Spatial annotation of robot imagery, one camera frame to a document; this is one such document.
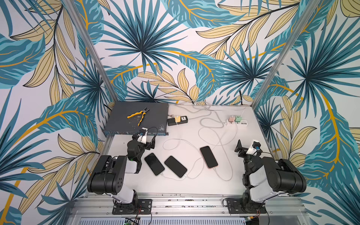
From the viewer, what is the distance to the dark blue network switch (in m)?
1.02

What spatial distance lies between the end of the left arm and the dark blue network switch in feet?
0.54

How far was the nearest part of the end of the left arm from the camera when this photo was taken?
27.7 inches

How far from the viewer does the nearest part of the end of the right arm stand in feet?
2.43
